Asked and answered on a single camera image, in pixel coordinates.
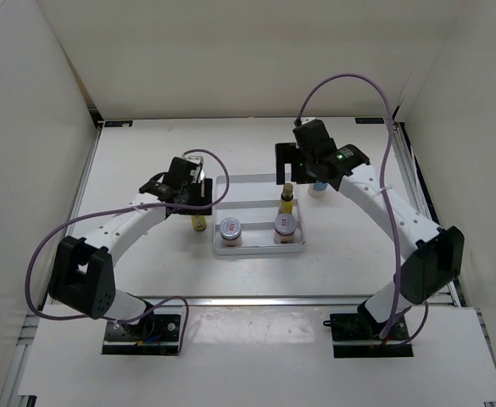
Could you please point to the aluminium frame rail front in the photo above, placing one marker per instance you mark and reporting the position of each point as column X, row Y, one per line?
column 276, row 301

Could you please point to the yellow small bottle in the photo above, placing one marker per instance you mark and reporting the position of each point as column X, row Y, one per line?
column 286, row 202
column 199, row 222

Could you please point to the sauce jar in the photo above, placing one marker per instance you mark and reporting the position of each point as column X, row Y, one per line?
column 284, row 228
column 231, row 232

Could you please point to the white shaker bottle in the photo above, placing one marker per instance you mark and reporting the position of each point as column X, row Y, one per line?
column 201, row 173
column 317, row 190

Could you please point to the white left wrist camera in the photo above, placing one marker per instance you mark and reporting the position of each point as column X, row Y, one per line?
column 195, row 159

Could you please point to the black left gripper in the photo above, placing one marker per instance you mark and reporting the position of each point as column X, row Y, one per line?
column 206, row 199

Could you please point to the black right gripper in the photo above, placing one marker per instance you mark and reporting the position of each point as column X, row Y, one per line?
column 286, row 153

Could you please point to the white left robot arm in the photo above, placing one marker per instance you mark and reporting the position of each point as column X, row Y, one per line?
column 83, row 270

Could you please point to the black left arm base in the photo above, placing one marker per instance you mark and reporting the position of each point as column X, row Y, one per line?
column 159, row 334

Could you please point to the white divided tray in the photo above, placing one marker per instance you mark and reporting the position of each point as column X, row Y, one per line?
column 254, row 200

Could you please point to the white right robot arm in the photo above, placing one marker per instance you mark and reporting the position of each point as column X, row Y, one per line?
column 428, row 256

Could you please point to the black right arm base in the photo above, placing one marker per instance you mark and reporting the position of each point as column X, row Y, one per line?
column 352, row 339

